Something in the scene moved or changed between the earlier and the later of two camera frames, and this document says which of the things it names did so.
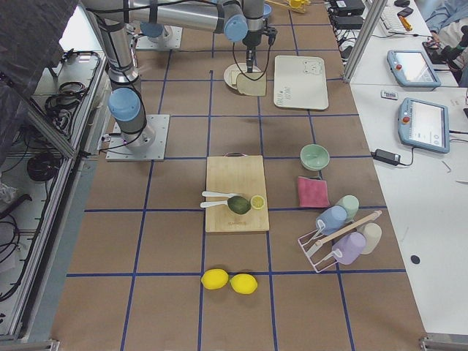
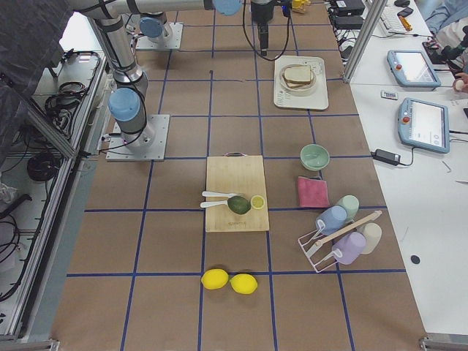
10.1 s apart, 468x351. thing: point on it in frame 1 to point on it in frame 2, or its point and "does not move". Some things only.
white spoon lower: [211, 203] does not move
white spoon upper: [207, 193] does not move
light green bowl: [314, 157] does not move
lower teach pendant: [424, 124] does not move
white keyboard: [390, 20] does not move
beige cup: [373, 233] does not move
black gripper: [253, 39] to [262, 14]
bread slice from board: [252, 84] to [298, 73]
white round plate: [243, 67] to [297, 91]
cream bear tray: [300, 82] does not move
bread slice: [234, 73] to [297, 85]
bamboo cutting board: [236, 172] does not move
